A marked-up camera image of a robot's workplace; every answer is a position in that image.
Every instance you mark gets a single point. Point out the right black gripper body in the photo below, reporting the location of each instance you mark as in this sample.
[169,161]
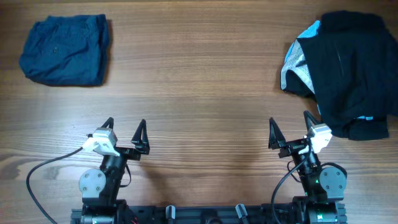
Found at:
[290,146]

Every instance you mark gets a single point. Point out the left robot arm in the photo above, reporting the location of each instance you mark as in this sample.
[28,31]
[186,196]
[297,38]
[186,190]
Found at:
[99,187]

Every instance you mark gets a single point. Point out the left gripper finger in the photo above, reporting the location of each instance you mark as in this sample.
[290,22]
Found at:
[109,123]
[140,137]

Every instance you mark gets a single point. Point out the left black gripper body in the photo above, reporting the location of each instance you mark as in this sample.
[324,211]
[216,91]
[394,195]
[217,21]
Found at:
[129,153]

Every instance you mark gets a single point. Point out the black shorts with white lining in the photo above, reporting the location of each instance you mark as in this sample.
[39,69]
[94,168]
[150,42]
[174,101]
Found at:
[350,69]

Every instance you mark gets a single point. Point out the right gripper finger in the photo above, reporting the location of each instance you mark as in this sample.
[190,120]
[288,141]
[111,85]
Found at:
[276,137]
[310,120]

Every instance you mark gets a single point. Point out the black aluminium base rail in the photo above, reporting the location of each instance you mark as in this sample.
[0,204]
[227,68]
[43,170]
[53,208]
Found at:
[202,214]

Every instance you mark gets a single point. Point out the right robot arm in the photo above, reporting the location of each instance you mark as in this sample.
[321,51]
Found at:
[323,184]

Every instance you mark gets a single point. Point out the light blue garment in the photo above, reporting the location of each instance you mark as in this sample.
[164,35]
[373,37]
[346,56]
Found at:
[309,32]

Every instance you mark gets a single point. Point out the folded navy blue shorts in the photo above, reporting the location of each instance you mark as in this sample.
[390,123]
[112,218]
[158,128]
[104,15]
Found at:
[67,51]

